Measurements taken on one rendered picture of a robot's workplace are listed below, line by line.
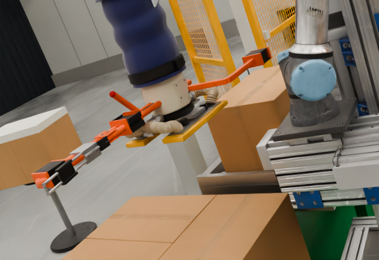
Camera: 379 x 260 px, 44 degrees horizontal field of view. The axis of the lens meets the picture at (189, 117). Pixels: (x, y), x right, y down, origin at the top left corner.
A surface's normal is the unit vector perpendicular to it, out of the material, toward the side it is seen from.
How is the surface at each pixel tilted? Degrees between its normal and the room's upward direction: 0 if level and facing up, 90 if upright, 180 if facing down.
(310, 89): 97
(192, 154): 90
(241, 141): 90
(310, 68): 97
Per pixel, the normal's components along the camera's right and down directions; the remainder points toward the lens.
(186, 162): -0.52, 0.41
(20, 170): -0.26, 0.36
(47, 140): 0.90, -0.24
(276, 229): 0.78, -0.12
